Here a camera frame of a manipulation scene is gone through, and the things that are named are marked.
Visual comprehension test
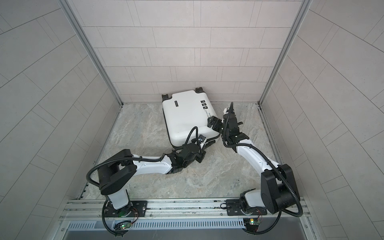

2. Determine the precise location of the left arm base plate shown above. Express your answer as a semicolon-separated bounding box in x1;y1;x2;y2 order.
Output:
104;201;148;218

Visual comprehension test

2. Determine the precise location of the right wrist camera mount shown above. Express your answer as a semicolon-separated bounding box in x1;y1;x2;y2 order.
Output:
223;108;241;137

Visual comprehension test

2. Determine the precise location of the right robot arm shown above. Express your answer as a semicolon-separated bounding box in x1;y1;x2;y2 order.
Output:
208;114;303;217

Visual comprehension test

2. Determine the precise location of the right black corrugated cable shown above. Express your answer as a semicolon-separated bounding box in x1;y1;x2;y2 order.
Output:
221;101;304;235

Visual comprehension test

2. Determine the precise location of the right circuit board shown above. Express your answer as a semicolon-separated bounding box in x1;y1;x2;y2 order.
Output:
243;219;261;233

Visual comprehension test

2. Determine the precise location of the metal corner post right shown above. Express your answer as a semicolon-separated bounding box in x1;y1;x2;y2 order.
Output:
259;0;312;106

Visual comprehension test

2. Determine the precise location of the left circuit board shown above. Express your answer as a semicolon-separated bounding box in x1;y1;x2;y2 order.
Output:
114;221;132;231

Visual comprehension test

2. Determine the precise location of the black corrugated cable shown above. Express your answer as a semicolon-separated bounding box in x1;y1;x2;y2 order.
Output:
86;126;202;236
221;101;304;235

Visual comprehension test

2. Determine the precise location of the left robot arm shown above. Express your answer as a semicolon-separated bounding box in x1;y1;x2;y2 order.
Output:
87;142;206;210

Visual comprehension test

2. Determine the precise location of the white black suitcase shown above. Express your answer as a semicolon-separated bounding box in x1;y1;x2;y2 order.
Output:
162;87;219;148

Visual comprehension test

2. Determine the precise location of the metal corner post left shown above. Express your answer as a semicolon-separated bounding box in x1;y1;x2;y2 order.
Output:
58;0;124;107

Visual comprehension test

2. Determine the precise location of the left black corrugated cable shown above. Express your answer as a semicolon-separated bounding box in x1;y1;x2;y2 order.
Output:
86;126;202;236

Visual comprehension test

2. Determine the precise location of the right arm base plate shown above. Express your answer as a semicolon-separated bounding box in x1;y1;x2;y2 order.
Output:
221;199;268;216

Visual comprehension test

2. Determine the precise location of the metal corner post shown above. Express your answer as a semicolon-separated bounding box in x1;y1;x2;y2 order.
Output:
259;0;312;106
58;0;124;107

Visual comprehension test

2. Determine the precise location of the circuit board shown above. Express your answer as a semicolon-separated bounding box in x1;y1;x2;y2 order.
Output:
114;221;132;231
243;219;261;233

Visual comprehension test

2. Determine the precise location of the aluminium mounting rail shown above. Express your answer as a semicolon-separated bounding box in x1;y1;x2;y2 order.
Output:
59;196;310;221

